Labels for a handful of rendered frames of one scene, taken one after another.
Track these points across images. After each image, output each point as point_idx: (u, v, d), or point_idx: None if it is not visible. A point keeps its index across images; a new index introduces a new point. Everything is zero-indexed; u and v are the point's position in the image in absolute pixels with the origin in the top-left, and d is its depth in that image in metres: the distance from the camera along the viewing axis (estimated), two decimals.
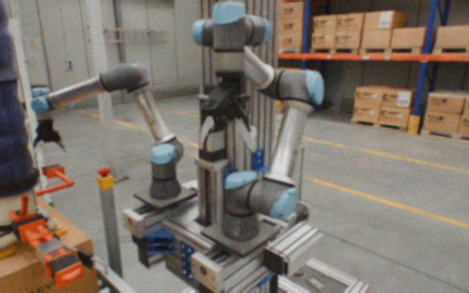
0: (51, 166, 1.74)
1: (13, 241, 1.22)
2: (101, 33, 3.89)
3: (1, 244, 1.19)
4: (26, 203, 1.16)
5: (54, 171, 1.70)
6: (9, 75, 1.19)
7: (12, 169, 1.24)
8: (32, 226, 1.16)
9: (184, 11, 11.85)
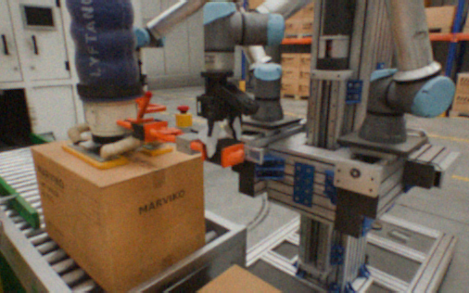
0: None
1: (129, 147, 1.08)
2: None
3: (119, 148, 1.06)
4: (149, 100, 1.03)
5: (137, 100, 1.57)
6: None
7: (125, 70, 1.11)
8: (156, 126, 1.03)
9: None
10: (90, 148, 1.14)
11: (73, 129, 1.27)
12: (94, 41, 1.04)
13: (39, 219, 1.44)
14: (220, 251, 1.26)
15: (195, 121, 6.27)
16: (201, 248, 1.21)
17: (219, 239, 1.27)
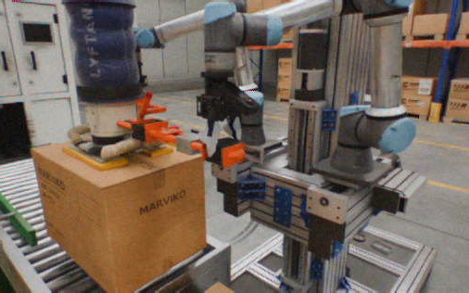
0: None
1: (130, 148, 1.08)
2: (134, 11, 3.85)
3: (119, 149, 1.06)
4: (149, 101, 1.03)
5: (137, 101, 1.57)
6: (131, 0, 1.09)
7: (125, 70, 1.11)
8: (157, 127, 1.03)
9: (196, 4, 11.81)
10: (90, 149, 1.14)
11: (73, 131, 1.27)
12: (94, 42, 1.05)
13: (36, 236, 1.54)
14: (204, 269, 1.35)
15: (192, 126, 6.37)
16: (186, 266, 1.31)
17: (203, 258, 1.36)
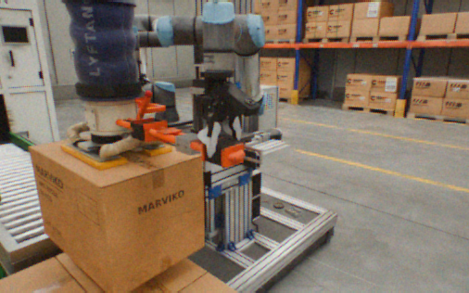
0: None
1: (129, 147, 1.08)
2: None
3: (118, 148, 1.05)
4: (149, 100, 1.03)
5: (136, 100, 1.57)
6: None
7: (124, 69, 1.11)
8: (156, 126, 1.03)
9: (184, 6, 12.24)
10: (89, 148, 1.14)
11: (72, 129, 1.27)
12: (93, 40, 1.04)
13: (0, 194, 1.97)
14: None
15: None
16: None
17: None
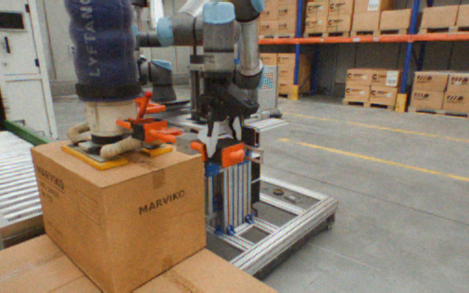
0: None
1: (129, 147, 1.08)
2: None
3: (118, 148, 1.06)
4: (149, 100, 1.03)
5: (136, 100, 1.57)
6: None
7: (124, 69, 1.11)
8: (156, 126, 1.03)
9: (183, 2, 12.19)
10: (90, 149, 1.14)
11: (73, 130, 1.27)
12: (93, 41, 1.04)
13: None
14: None
15: None
16: None
17: None
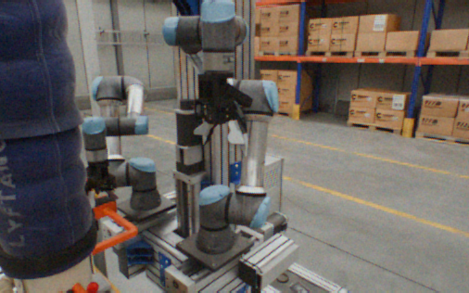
0: (99, 199, 1.25)
1: None
2: (94, 39, 3.92)
3: None
4: None
5: (104, 208, 1.22)
6: (71, 121, 0.73)
7: (65, 228, 0.76)
8: None
9: None
10: None
11: (4, 284, 0.92)
12: (11, 201, 0.69)
13: None
14: None
15: None
16: None
17: None
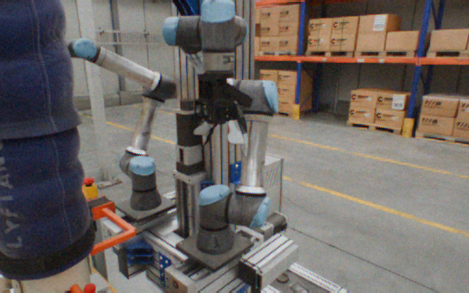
0: (97, 200, 1.25)
1: None
2: (94, 39, 3.92)
3: None
4: None
5: (102, 209, 1.21)
6: (69, 121, 0.73)
7: (62, 229, 0.75)
8: None
9: None
10: None
11: (1, 285, 0.92)
12: (8, 201, 0.69)
13: None
14: None
15: None
16: None
17: None
